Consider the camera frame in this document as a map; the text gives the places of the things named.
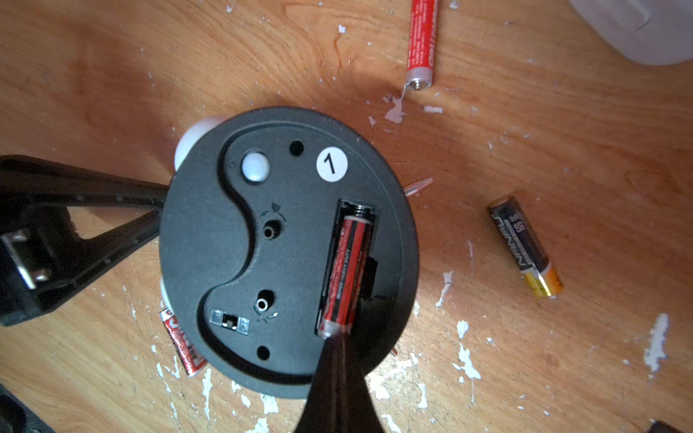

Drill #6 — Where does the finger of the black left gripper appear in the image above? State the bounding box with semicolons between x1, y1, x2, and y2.
1;155;168;209
70;210;161;293

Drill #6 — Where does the white round twin-bell alarm clock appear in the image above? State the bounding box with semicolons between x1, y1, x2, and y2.
159;108;419;399

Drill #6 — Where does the white square alarm clock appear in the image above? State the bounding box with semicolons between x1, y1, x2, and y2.
570;0;692;66

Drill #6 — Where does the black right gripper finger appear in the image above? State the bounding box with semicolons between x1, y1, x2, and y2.
295;334;384;432

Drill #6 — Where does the dark red AA battery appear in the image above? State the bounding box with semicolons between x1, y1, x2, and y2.
317;215;374;339

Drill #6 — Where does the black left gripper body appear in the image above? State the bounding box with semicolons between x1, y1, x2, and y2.
1;200;81;327

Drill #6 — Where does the black gold AA battery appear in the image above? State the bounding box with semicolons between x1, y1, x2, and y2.
487;196;563;299

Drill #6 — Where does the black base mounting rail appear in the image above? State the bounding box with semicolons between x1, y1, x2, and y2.
0;385;55;433

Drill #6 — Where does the red black AA battery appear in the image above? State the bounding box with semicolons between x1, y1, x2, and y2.
160;308;207;377

